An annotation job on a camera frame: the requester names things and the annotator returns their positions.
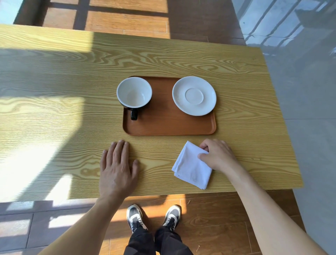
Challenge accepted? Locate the person's right hand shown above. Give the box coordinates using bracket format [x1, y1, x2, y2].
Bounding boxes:
[197, 139, 239, 173]

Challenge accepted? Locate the person's left hand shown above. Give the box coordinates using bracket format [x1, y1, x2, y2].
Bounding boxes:
[99, 140, 140, 203]

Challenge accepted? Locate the white cloth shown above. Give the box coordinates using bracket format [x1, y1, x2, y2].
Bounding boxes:
[172, 141, 212, 190]

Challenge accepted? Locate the person's left forearm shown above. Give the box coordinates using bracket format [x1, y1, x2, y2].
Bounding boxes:
[38, 196, 124, 255]

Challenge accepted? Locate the person's right forearm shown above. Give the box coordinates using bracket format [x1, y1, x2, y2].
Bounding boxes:
[224, 162, 328, 255]

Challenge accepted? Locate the person's left grey sneaker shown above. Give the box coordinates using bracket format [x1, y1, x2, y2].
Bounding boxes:
[126, 204, 148, 233]

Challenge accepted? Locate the person's grey sneaker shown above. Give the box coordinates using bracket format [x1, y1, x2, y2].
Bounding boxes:
[162, 205, 182, 232]
[126, 204, 148, 233]

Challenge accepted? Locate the brown wooden tray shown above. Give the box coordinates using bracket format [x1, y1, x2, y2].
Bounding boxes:
[123, 76, 217, 136]

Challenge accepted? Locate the person's right grey sneaker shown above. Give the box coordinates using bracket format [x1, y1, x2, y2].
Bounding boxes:
[162, 205, 182, 232]

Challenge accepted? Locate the black cup with white inside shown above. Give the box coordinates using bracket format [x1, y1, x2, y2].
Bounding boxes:
[116, 77, 153, 121]

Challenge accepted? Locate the white saucer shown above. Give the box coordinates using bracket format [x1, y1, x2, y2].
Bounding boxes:
[172, 76, 217, 116]

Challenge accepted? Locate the person's left black trouser leg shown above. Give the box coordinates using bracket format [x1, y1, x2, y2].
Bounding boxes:
[123, 225, 157, 255]

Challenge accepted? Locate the person's black trouser leg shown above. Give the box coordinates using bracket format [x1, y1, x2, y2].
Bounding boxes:
[154, 225, 194, 255]
[123, 225, 157, 255]

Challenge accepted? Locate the person's right black trouser leg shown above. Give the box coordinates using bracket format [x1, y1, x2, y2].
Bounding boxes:
[154, 225, 194, 255]

